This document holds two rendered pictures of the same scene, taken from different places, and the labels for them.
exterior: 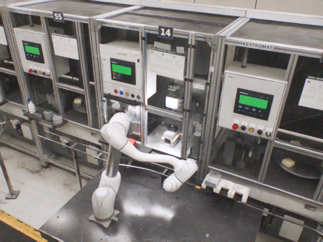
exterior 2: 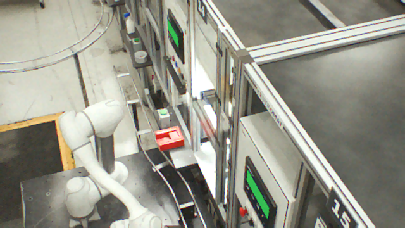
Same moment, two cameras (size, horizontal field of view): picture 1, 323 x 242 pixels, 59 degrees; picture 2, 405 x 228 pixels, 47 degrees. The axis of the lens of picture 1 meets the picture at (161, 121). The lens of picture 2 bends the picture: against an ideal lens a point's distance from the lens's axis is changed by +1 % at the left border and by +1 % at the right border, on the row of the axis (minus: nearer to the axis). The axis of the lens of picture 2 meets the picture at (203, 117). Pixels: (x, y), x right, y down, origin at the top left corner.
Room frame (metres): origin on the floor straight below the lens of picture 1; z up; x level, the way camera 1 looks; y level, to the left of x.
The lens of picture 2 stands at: (0.89, -1.25, 3.02)
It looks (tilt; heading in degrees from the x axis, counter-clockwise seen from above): 43 degrees down; 45
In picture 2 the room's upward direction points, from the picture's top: straight up
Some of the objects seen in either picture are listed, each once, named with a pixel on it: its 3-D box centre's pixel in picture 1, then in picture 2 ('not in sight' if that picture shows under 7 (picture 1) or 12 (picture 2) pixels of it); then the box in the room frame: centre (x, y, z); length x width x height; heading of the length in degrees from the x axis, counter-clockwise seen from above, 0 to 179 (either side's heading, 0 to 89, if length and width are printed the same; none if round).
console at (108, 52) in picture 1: (128, 69); (196, 34); (2.41, 0.31, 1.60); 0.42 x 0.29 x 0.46; 64
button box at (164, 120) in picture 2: not in sight; (165, 119); (2.26, 0.45, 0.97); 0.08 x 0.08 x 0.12; 64
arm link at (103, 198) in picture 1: (103, 200); (79, 194); (1.57, 0.44, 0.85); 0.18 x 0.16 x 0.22; 174
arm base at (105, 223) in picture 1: (105, 214); (82, 212); (1.55, 0.42, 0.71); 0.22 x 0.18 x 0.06; 64
